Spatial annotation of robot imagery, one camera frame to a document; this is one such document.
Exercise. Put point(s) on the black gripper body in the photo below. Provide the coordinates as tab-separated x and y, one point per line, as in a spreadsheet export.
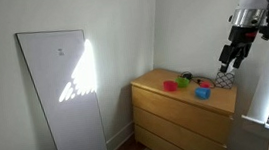
240	42

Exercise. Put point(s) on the small red plastic cup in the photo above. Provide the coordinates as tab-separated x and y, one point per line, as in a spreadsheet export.
205	84

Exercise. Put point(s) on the green plastic cup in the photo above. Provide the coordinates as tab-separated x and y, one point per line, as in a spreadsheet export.
182	82

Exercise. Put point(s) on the black white patterned container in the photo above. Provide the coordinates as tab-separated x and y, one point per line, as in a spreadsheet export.
225	80

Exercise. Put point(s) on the wooden dresser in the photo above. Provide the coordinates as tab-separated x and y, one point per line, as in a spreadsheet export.
182	113

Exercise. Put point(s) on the wooden drawer front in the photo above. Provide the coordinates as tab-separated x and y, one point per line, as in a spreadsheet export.
178	112
177	135
158	146

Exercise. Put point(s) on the white baseboard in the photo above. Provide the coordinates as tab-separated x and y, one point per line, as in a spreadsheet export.
121	138

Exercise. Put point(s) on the white board panel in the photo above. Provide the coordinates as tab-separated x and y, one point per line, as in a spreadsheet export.
67	105

